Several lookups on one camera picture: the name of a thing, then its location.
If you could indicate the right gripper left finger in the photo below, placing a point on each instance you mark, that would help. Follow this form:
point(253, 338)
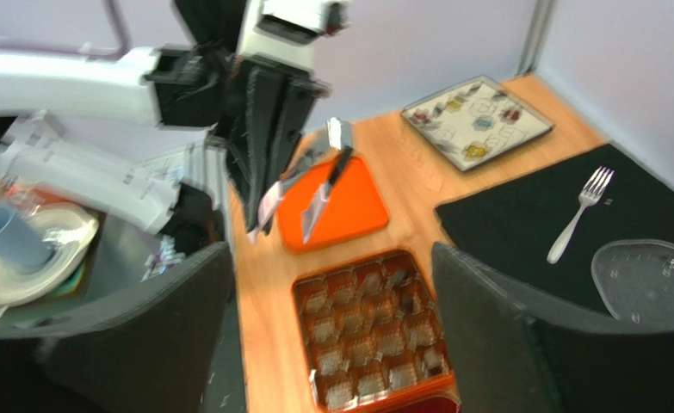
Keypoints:
point(145, 348)

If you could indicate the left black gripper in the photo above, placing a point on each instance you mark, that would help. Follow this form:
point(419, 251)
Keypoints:
point(208, 87)

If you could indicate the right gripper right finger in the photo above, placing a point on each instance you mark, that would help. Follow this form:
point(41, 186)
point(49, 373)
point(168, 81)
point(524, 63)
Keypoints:
point(515, 348)

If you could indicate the orange chocolate box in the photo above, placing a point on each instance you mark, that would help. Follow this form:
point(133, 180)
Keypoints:
point(362, 353)

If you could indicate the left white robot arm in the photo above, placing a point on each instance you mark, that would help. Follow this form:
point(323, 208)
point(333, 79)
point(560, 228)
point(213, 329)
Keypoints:
point(79, 85)

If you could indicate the light leaf chocolate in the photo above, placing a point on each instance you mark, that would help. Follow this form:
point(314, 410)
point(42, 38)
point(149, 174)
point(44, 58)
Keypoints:
point(434, 365)

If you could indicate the dark leaf chocolate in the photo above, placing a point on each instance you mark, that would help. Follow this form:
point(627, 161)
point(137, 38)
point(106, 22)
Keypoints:
point(411, 303)

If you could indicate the dark heart chocolate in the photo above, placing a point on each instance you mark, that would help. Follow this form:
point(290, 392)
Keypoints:
point(398, 279)

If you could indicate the red lacquer tray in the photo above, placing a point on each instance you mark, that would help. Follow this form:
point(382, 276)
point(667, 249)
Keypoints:
point(437, 403)

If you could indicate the orange tin lid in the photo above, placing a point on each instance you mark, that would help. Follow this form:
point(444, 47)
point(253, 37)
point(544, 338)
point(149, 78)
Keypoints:
point(355, 209)

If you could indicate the clear glass plate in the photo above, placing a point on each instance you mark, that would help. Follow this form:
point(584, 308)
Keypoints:
point(635, 280)

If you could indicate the stacked plates and cup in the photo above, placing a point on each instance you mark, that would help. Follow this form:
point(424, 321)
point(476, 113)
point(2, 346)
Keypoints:
point(46, 254)

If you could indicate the silver fork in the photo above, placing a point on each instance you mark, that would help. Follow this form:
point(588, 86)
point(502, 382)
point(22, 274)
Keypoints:
point(589, 196)

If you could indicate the floral square plate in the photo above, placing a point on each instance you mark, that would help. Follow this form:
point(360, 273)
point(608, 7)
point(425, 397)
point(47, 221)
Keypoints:
point(476, 121)

